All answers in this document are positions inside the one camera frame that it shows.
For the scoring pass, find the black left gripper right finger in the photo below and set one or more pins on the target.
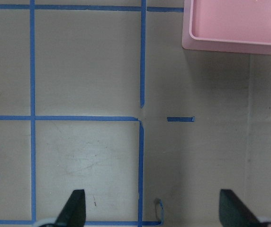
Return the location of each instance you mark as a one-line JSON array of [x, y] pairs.
[[233, 212]]

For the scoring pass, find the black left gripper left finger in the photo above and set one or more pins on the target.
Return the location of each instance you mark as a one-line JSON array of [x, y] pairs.
[[74, 211]]

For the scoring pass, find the pink plastic box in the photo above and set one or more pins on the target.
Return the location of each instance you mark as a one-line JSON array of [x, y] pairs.
[[242, 26]]

